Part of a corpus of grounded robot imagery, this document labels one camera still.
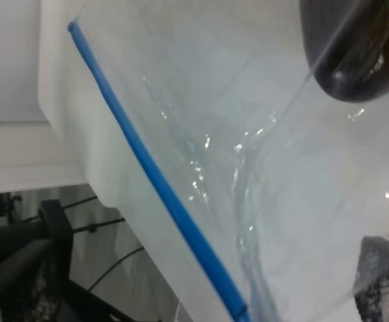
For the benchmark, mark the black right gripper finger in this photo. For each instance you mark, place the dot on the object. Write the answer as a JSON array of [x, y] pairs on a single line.
[[371, 286]]

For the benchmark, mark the clear zip bag blue seal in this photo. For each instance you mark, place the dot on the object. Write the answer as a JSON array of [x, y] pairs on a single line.
[[201, 122]]

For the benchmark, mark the dark purple eggplant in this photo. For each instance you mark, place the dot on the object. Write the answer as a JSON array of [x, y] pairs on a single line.
[[346, 44]]

